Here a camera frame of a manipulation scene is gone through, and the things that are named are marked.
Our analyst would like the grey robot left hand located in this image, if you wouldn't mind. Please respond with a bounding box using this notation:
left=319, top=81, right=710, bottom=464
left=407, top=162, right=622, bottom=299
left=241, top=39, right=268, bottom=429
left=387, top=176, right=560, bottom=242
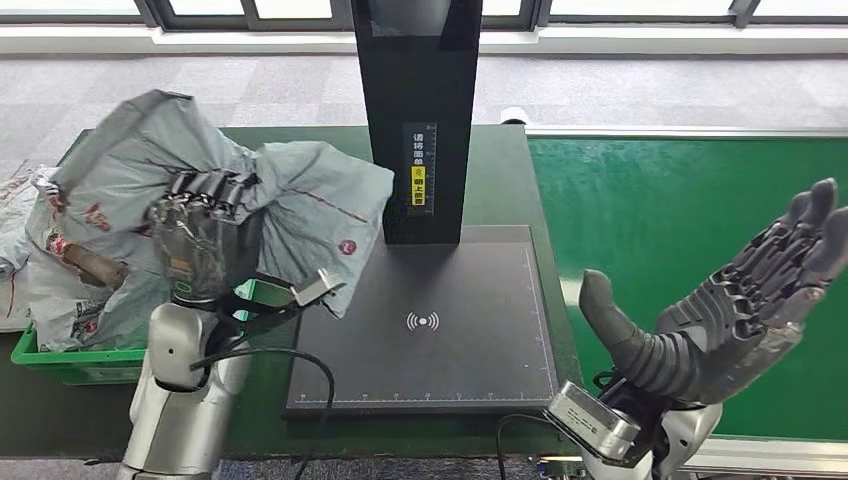
left=146, top=169, right=264, bottom=310

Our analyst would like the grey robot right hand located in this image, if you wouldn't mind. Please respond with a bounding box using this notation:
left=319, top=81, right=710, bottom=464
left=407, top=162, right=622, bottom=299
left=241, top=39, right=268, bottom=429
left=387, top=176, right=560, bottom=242
left=578, top=177, right=848, bottom=407

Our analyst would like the white parcel with red print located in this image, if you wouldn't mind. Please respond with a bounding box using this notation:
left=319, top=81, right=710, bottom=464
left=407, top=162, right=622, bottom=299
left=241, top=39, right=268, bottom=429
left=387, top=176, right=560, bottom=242
left=51, top=89, right=397, bottom=321

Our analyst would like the white parcel with torn label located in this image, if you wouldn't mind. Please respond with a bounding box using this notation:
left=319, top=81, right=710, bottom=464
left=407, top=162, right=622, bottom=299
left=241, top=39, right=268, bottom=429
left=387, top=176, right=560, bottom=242
left=23, top=165, right=170, bottom=354

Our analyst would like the green conveyor belt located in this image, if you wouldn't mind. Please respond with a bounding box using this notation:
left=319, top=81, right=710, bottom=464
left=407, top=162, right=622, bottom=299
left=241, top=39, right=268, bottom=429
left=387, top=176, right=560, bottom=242
left=528, top=137, right=848, bottom=442

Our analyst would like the black inbound scanner machine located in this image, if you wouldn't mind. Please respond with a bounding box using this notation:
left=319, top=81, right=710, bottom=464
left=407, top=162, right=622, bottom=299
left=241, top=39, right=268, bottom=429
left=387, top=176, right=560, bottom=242
left=284, top=0, right=570, bottom=420

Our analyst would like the green plastic crate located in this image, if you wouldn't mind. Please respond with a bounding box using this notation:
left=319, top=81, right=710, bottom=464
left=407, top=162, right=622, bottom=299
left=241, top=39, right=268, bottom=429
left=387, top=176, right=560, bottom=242
left=9, top=278, right=294, bottom=388

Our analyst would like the grey poly bag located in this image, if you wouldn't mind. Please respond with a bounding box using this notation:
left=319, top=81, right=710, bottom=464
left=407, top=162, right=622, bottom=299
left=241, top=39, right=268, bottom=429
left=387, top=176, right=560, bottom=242
left=0, top=175, right=38, bottom=280

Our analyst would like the white window sill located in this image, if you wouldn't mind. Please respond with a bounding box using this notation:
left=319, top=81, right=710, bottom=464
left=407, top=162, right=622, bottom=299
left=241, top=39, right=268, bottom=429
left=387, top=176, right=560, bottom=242
left=0, top=23, right=848, bottom=56

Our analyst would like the black yellow instruction sticker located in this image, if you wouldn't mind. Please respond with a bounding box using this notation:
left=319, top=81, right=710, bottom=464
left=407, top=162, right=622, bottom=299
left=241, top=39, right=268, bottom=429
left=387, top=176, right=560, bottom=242
left=402, top=122, right=439, bottom=217

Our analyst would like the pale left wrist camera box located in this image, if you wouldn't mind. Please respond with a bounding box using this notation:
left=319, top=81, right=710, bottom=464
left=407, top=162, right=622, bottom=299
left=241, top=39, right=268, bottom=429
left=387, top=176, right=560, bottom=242
left=254, top=267, right=348, bottom=321

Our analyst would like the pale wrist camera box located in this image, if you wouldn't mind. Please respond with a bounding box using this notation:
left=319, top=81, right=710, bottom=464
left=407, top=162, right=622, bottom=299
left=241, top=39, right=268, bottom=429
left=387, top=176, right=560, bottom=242
left=254, top=267, right=348, bottom=321
left=544, top=380, right=644, bottom=468

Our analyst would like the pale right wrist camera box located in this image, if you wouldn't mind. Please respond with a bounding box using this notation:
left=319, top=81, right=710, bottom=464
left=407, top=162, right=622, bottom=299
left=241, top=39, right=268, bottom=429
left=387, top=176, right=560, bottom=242
left=544, top=380, right=644, bottom=468

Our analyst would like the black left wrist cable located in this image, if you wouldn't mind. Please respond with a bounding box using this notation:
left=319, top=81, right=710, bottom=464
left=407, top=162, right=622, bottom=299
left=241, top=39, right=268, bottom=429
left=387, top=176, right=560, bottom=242
left=188, top=347, right=337, bottom=480

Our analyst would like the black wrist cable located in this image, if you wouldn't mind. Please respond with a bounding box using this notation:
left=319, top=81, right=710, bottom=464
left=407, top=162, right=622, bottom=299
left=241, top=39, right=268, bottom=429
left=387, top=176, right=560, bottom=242
left=495, top=413, right=564, bottom=480
left=188, top=347, right=337, bottom=480

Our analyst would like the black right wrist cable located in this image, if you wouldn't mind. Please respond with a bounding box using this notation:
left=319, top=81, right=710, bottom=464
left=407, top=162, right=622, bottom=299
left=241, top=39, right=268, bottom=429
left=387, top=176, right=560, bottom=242
left=495, top=413, right=564, bottom=480

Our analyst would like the dark window frame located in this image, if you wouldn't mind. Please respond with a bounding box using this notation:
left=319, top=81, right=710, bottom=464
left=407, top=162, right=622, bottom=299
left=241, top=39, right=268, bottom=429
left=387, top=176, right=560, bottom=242
left=132, top=0, right=763, bottom=31

